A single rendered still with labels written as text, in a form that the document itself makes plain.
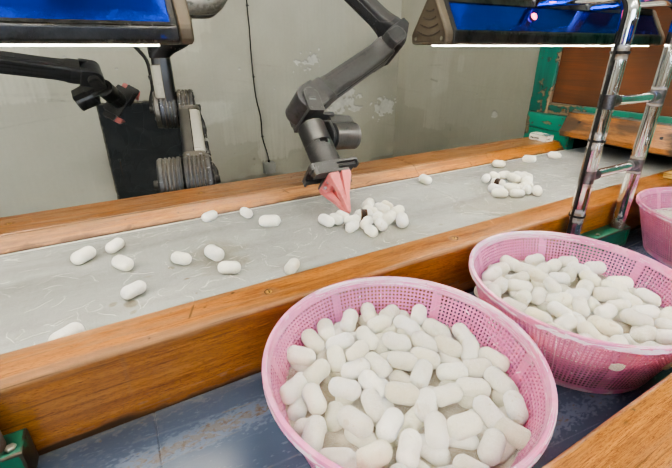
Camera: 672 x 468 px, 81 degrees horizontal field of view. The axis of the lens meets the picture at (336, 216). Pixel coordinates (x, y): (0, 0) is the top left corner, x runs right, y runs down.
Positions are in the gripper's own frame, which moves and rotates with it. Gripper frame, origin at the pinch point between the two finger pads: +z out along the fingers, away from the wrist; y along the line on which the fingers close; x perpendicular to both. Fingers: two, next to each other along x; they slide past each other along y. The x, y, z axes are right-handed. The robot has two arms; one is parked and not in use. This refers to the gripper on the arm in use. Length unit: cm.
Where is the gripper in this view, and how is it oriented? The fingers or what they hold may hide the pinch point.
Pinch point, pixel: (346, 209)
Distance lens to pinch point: 73.7
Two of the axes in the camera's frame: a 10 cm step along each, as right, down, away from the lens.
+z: 3.7, 8.7, -3.4
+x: -3.2, 4.6, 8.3
